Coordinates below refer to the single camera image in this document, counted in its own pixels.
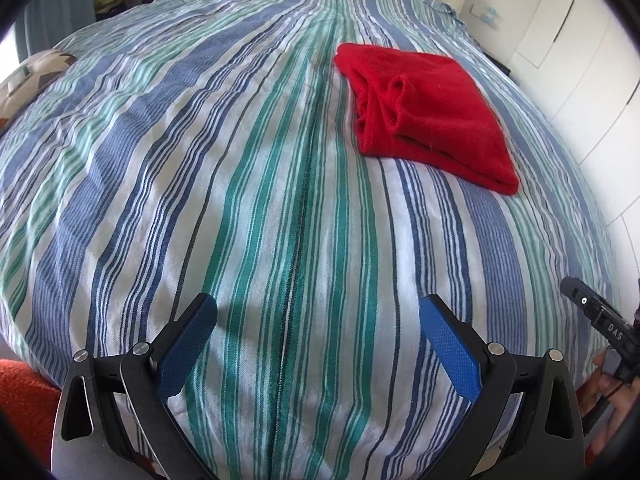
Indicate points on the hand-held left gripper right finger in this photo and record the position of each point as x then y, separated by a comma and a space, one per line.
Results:
450, 350

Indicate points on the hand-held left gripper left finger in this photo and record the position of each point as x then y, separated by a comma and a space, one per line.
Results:
185, 347

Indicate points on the red sweater with white rabbit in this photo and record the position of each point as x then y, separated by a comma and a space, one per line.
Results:
430, 110

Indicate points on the person's right hand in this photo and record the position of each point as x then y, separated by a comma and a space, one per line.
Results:
605, 400

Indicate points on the orange fuzzy pants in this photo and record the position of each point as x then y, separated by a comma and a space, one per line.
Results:
30, 405

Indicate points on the striped bedspread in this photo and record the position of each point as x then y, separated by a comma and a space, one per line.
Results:
225, 185

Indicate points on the white wardrobe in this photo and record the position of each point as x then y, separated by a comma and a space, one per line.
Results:
575, 85

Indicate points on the patterned cushion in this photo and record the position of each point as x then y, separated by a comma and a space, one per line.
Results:
30, 80

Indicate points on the blue curtain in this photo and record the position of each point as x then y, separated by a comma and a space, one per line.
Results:
45, 5

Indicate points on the white wall socket panel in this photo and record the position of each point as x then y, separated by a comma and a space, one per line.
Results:
487, 14

